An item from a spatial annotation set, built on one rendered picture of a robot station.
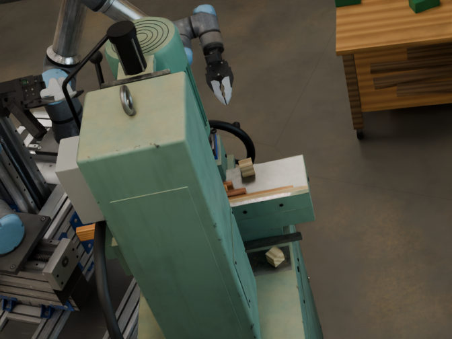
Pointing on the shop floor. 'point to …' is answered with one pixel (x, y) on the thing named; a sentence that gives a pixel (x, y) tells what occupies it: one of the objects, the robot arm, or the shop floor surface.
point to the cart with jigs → (395, 54)
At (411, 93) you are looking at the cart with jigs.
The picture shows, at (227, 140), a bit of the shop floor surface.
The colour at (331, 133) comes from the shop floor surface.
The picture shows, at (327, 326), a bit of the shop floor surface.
